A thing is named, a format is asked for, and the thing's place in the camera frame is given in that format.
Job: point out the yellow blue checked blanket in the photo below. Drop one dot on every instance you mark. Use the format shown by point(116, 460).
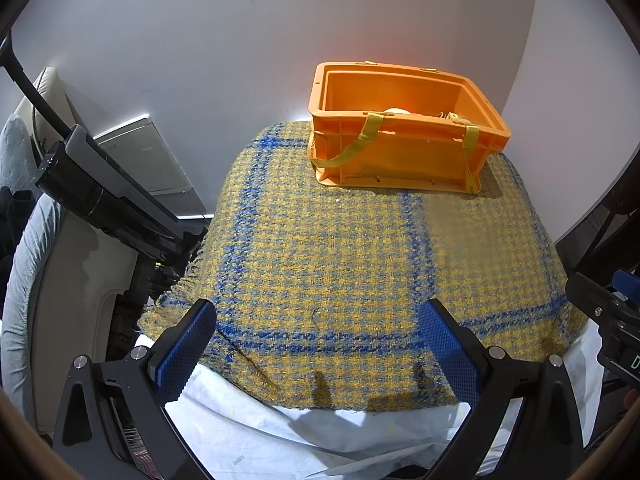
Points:
point(325, 260)

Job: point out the black metal chair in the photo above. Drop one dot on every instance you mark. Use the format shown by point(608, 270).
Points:
point(607, 220)

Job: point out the black stick vacuum cleaner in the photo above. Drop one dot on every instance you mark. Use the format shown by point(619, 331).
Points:
point(100, 190)

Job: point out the beige cushion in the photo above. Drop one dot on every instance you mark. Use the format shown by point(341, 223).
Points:
point(50, 85)

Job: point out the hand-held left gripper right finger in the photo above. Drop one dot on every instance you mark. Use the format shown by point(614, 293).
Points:
point(447, 355)

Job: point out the orange plastic crate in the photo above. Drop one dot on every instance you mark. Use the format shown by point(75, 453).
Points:
point(410, 160)

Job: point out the white flat panel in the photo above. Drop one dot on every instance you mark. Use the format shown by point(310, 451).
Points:
point(150, 160)

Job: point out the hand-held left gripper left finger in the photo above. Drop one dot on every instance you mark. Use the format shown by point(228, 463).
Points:
point(185, 355)

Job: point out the cream plastic panel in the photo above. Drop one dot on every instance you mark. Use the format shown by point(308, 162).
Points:
point(80, 280)

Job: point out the cream yellow duck plush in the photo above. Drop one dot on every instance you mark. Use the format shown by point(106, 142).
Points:
point(396, 110)

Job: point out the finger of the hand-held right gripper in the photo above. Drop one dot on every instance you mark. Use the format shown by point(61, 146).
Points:
point(624, 282)
point(587, 290)

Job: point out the grey upholstered chair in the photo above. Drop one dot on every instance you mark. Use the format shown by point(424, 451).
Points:
point(25, 285)

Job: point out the white bed sheet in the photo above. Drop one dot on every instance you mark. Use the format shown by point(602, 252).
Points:
point(280, 435)

